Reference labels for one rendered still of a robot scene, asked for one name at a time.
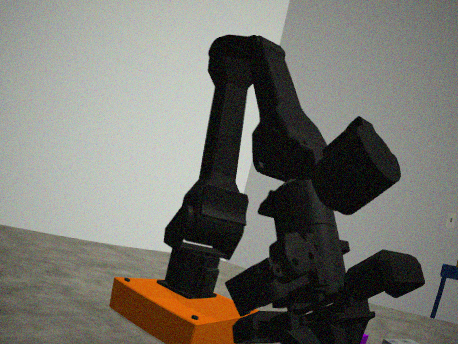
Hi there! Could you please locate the purple cube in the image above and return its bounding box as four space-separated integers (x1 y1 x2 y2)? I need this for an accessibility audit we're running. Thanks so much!
360 334 369 344

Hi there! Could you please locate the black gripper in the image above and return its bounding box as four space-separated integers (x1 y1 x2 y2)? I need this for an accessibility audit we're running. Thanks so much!
233 224 425 344

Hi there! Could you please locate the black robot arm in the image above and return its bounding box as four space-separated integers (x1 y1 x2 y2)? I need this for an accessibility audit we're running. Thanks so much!
157 35 401 317

